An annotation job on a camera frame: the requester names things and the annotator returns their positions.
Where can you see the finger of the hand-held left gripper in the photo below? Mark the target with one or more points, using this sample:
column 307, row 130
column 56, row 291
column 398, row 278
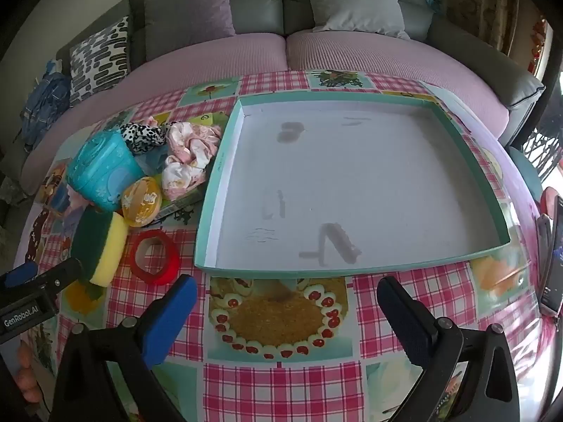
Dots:
column 20, row 274
column 61, row 274

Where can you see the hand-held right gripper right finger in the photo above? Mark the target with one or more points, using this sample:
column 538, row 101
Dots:
column 402, row 316

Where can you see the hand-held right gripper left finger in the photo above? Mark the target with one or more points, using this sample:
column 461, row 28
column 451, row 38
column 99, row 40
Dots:
column 173, row 316

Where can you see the yellow green sponge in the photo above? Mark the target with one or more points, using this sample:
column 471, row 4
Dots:
column 105, row 250

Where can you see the teal shallow cardboard box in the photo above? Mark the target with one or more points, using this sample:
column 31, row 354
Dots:
column 352, row 176

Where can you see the pink floral cloth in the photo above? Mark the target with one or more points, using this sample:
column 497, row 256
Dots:
column 184, row 158

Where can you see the black white spotted cloth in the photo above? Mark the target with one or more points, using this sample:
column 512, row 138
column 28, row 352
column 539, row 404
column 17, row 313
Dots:
column 140, row 134

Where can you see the person's left hand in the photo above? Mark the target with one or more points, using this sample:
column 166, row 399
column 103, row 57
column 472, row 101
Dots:
column 24, row 376

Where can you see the red tape roll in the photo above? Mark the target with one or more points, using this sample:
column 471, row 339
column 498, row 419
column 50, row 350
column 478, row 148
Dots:
column 171, row 264

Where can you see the orange round container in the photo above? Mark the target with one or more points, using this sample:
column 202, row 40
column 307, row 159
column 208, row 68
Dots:
column 140, row 202

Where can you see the teal plastic cup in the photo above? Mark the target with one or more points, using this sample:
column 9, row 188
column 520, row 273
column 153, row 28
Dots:
column 105, row 167

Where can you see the pink checkered printed tablecloth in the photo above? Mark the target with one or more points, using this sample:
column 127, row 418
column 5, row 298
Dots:
column 281, row 387

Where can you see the black smartphone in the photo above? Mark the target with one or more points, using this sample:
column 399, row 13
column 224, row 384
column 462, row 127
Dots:
column 555, row 263

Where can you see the blue clothing pile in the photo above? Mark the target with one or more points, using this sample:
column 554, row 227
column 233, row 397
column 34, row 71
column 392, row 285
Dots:
column 44, row 105

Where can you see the black white patterned pillow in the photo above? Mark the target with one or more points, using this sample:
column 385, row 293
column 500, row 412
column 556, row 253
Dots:
column 99, row 61

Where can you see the black metal lattice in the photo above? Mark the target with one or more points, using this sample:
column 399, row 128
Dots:
column 545, row 154

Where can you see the purple grey pillow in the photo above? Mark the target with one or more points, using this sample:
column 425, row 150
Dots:
column 189, row 13

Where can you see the red hanging decoration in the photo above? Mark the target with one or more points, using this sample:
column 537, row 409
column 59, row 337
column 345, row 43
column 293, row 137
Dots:
column 539, row 48

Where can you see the grey sofa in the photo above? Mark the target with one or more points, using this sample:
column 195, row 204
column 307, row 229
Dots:
column 255, row 9

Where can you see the light grey pillow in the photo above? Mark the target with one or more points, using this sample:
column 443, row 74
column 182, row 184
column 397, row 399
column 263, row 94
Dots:
column 352, row 0

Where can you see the patterned beige curtain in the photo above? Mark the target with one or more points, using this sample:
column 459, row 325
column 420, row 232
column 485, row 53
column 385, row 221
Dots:
column 484, row 0

